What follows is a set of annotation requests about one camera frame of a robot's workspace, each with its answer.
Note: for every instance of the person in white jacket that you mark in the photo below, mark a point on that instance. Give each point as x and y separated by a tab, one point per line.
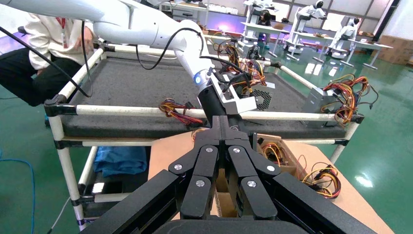
19	77

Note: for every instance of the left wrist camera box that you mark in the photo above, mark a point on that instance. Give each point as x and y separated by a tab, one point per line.
245	105

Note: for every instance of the stacked cardboard cartons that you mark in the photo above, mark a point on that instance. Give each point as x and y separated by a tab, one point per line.
397	50

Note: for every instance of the person bare hand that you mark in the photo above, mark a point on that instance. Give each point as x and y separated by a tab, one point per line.
85	37

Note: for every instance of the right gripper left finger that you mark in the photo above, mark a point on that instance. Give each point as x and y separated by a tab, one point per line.
200	168

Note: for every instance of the cardboard divider grid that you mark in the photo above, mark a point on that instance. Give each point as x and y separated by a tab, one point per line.
226	206

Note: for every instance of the blue cloth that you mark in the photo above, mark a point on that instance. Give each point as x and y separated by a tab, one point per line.
119	161

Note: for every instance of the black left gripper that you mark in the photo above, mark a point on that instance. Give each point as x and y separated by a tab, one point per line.
209	103

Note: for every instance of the white pipe frame cart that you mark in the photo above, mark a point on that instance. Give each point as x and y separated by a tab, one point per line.
129	110

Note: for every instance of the white work table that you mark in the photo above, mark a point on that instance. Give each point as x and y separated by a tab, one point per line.
371	45
313	37
261	28

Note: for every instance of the power supply with fan grille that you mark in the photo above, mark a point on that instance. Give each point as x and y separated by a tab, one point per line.
263	98

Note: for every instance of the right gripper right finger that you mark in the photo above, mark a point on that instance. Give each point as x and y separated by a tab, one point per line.
248	168

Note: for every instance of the brown cardboard box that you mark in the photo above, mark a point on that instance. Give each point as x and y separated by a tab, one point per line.
167	155

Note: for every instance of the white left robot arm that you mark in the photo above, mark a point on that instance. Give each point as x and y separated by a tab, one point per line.
129	25

